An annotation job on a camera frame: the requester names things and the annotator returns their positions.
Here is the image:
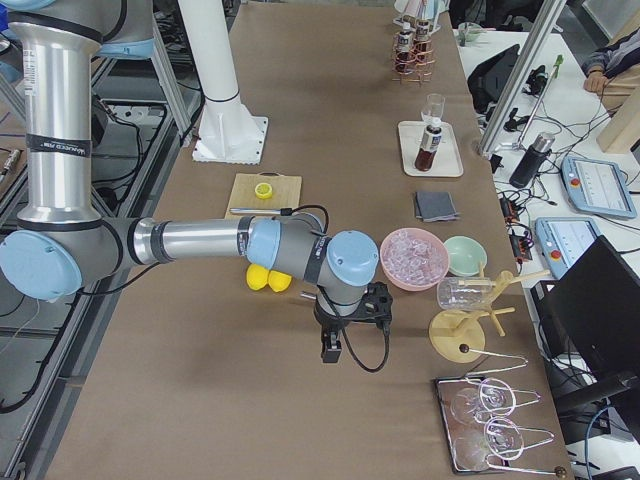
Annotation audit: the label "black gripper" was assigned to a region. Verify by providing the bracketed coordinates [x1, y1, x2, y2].
[314, 282, 393, 363]

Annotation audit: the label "tea bottle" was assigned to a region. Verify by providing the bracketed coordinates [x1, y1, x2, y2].
[413, 19, 431, 56]
[394, 21, 413, 73]
[414, 117, 442, 172]

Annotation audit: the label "copper wire bottle basket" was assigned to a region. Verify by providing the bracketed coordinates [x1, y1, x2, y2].
[391, 19, 435, 84]

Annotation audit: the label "yellow lemon lower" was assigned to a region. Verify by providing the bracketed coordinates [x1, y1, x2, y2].
[267, 270, 292, 293]

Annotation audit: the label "yellow lemon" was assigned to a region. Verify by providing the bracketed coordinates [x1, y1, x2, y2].
[245, 264, 270, 291]
[267, 270, 292, 293]

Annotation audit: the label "yellow lemon upper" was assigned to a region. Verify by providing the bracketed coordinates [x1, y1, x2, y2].
[245, 264, 270, 291]

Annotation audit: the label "pink bowl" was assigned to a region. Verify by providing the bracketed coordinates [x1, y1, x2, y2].
[380, 228, 450, 292]

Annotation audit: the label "clear ice cubes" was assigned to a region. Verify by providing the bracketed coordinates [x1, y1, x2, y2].
[383, 231, 446, 287]

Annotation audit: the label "wooden stand with pegs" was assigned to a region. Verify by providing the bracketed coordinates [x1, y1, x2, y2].
[428, 267, 550, 363]

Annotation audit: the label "glass mug on stand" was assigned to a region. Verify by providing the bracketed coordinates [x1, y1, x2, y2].
[437, 277, 493, 311]

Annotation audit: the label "steel muddler black tip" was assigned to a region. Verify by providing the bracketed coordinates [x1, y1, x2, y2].
[229, 207, 281, 216]

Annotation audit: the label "green bowl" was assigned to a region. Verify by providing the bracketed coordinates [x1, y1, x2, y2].
[444, 236, 488, 277]

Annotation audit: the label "bamboo cutting board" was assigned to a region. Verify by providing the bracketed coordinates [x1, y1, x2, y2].
[225, 173, 302, 219]

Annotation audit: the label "half lemon slice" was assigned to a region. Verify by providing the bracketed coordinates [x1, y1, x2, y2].
[254, 182, 274, 200]

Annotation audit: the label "dark glass holder tray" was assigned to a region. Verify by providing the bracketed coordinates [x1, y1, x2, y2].
[434, 376, 568, 479]

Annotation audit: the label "grey folded cloth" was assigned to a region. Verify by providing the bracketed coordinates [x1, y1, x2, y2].
[414, 191, 459, 222]

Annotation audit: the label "cream rabbit tray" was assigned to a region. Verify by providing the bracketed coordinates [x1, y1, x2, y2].
[397, 121, 464, 178]

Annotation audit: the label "blue teach pendant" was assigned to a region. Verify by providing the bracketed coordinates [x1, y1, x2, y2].
[561, 156, 637, 219]
[534, 217, 601, 280]

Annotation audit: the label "dark thermos bottle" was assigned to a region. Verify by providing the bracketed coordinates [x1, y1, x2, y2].
[509, 132, 555, 189]

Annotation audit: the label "black monitor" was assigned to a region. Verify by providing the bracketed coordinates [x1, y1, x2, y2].
[543, 235, 639, 437]

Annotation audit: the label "seated person dark jacket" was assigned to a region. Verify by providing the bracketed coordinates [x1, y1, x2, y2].
[581, 28, 639, 97]

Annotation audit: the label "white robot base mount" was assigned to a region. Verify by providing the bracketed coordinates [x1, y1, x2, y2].
[179, 0, 268, 165]

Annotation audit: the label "aluminium frame post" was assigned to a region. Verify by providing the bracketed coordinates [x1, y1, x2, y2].
[477, 0, 566, 159]

